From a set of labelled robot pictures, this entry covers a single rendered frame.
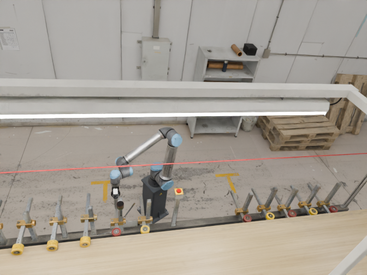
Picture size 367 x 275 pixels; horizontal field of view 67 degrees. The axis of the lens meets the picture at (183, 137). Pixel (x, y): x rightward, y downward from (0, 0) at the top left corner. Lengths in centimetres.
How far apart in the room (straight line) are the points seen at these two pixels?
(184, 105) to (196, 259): 150
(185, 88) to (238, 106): 32
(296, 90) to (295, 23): 356
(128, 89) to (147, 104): 12
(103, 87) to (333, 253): 250
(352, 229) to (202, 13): 337
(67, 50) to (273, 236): 367
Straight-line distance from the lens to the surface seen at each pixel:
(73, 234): 290
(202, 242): 262
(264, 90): 155
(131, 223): 282
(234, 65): 473
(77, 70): 468
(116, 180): 267
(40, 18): 448
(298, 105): 171
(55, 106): 141
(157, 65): 438
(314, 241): 304
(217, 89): 144
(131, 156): 277
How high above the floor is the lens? 312
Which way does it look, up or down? 39 degrees down
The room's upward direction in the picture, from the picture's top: 9 degrees clockwise
